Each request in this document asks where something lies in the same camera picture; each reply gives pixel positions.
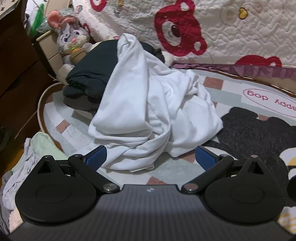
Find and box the green plastic bag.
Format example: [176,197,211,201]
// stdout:
[30,5,77,35]

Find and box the cream drawer unit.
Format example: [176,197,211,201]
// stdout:
[32,30,64,81]

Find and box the dark wooden cabinet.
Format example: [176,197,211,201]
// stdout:
[0,0,58,139]

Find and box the cream plush cushion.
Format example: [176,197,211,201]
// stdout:
[57,63,75,82]

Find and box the cream fleece pillow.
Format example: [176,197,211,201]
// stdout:
[76,9,123,44]

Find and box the dark grey garment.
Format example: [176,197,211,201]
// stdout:
[63,47,166,114]

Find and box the cream bear-print quilt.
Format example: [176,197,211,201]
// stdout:
[72,0,296,70]

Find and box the grey rabbit plush toy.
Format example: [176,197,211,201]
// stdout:
[47,10,93,65]

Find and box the light green cloth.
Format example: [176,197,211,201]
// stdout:
[31,132,63,160]

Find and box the checked cartoon rug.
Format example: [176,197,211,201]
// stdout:
[38,69,296,234]

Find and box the light grey cloth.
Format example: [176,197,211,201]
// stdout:
[0,138,44,233]

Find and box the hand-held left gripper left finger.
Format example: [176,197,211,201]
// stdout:
[31,146,121,194]

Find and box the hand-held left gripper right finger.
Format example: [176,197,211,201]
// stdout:
[181,146,272,194]

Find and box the white T-shirt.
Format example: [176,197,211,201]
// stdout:
[88,33,223,173]

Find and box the purple ruffled bed skirt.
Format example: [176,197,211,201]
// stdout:
[170,62,296,80]

